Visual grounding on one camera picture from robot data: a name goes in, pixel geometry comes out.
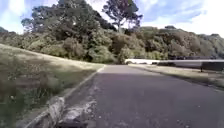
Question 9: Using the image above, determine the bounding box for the wood of green trees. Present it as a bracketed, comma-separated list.
[0, 0, 224, 65]

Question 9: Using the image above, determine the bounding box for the concrete kerb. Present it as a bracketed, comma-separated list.
[21, 64, 107, 128]

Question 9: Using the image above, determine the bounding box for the grey asphalt road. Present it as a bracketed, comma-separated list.
[58, 64, 224, 128]

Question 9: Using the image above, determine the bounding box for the dry grass verge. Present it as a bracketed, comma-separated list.
[128, 63, 224, 90]

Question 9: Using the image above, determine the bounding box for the grass slope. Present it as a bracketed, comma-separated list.
[0, 43, 105, 128]

